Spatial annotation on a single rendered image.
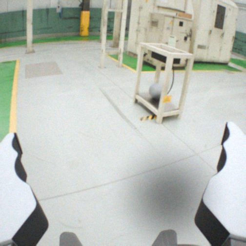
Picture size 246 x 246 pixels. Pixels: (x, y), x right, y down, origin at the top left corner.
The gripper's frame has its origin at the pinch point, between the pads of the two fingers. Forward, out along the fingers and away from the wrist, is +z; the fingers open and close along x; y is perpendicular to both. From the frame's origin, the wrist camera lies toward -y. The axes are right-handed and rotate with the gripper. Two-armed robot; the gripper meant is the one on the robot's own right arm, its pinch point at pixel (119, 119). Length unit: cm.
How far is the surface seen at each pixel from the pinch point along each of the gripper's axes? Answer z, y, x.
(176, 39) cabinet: 429, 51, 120
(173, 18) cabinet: 421, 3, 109
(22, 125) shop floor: 160, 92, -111
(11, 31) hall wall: 833, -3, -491
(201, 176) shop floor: 100, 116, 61
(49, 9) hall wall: 910, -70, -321
